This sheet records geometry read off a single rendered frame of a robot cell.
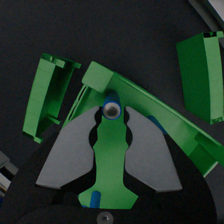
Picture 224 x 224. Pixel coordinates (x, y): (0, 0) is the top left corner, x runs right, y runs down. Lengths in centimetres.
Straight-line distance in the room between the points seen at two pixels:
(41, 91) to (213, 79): 54
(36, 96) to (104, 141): 31
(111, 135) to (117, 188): 11
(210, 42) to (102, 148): 43
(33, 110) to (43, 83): 10
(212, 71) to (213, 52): 6
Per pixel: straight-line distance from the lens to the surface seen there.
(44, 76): 44
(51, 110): 68
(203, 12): 72
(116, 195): 29
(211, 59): 49
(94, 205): 26
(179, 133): 22
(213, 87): 50
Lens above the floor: 58
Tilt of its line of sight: 73 degrees down
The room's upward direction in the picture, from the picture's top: 174 degrees counter-clockwise
